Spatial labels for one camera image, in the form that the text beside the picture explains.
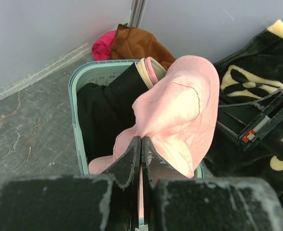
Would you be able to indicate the brown cloth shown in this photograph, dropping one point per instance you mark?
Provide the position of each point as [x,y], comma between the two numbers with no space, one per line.
[135,43]

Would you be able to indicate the red cloth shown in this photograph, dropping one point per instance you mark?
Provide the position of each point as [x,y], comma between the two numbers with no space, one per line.
[101,49]

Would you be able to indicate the teal plastic basket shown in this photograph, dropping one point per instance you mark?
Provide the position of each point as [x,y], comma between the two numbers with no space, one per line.
[180,209]

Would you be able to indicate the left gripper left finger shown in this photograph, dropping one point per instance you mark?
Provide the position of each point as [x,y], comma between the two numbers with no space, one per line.
[119,205]

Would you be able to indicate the black cloth in basket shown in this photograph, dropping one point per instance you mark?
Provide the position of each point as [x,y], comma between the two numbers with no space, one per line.
[106,111]

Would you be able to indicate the black floral blanket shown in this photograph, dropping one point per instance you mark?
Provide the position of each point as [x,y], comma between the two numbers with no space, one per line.
[250,74]

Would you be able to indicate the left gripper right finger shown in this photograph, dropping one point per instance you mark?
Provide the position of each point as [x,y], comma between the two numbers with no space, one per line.
[157,173]

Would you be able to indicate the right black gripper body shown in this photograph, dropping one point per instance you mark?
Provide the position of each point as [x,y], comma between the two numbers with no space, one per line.
[262,122]

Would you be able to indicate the beige pink stacked hats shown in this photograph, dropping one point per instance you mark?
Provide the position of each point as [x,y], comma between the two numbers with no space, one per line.
[150,70]

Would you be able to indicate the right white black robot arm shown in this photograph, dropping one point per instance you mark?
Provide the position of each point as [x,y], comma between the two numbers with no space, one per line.
[258,123]

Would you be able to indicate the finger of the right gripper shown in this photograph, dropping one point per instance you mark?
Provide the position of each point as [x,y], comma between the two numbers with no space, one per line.
[227,122]

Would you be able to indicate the right aluminium corner post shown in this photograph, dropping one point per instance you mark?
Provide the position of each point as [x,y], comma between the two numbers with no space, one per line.
[136,13]

